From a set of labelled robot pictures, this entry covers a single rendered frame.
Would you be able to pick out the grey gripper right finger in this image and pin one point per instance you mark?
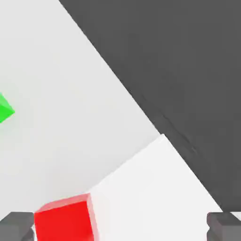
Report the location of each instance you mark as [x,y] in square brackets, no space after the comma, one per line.
[225,227]

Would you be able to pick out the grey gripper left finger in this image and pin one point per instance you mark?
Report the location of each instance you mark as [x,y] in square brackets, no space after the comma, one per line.
[15,225]

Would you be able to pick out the small red cube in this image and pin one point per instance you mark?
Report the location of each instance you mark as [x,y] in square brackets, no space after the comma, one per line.
[64,220]

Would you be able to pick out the small green cube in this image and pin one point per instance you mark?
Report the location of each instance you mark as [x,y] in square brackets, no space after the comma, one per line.
[4,110]

